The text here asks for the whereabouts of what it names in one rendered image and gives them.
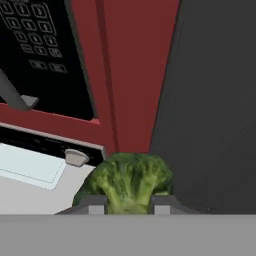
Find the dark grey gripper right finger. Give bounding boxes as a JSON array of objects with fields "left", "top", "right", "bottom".
[{"left": 150, "top": 194, "right": 201, "bottom": 215}]

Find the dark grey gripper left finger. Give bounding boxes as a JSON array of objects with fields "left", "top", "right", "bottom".
[{"left": 54, "top": 194, "right": 109, "bottom": 215}]

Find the green broccoli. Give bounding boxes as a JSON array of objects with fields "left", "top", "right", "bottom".
[{"left": 72, "top": 152, "right": 175, "bottom": 215}]

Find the grey oven knob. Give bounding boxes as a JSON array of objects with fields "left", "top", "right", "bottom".
[{"left": 63, "top": 148, "right": 91, "bottom": 168}]

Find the oven with black control panel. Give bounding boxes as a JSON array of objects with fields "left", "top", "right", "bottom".
[{"left": 0, "top": 122, "right": 107, "bottom": 215}]

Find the black microwave oven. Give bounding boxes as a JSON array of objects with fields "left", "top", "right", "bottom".
[{"left": 0, "top": 0, "right": 100, "bottom": 122}]

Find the dark grey fridge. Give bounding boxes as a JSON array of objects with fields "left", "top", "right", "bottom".
[{"left": 148, "top": 0, "right": 256, "bottom": 215}]

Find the red cabinet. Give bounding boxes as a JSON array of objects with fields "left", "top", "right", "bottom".
[{"left": 0, "top": 0, "right": 181, "bottom": 157}]

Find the grey microwave handle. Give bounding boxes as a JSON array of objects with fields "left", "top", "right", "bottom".
[{"left": 0, "top": 68, "right": 40, "bottom": 112}]

